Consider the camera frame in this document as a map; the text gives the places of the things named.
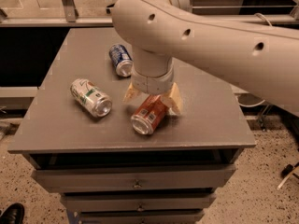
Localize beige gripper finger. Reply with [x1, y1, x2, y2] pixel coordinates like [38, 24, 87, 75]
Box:
[161, 83, 183, 115]
[123, 84, 141, 103]

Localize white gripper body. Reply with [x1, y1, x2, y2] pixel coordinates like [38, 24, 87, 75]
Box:
[131, 67, 174, 95]

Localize red coke can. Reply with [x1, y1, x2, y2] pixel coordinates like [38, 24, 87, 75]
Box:
[131, 95, 168, 135]

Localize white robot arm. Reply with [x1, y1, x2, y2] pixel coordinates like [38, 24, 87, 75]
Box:
[112, 0, 299, 115]

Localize white green 7up can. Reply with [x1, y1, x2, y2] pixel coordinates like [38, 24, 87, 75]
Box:
[70, 78, 112, 118]

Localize blue pepsi can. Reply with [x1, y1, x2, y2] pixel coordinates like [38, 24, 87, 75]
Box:
[109, 44, 133, 77]

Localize grey drawer cabinet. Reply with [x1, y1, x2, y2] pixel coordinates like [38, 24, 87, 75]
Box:
[9, 28, 255, 224]

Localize grey middle drawer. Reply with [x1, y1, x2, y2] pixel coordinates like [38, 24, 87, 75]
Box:
[61, 192, 216, 212]

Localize grey drawer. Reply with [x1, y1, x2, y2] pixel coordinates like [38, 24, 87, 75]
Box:
[61, 192, 216, 212]
[32, 164, 235, 193]
[79, 209, 204, 224]

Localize grey top drawer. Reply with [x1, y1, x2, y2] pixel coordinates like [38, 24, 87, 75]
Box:
[32, 164, 235, 193]

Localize grey bottom drawer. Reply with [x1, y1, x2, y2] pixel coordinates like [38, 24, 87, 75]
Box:
[79, 209, 204, 224]

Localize black white floor tool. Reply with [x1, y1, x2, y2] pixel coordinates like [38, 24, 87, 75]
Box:
[277, 164, 299, 190]

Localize black shoe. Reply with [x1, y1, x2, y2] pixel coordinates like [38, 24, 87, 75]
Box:
[0, 203, 24, 224]

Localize metal railing frame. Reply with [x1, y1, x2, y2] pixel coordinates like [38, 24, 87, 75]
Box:
[0, 0, 299, 27]

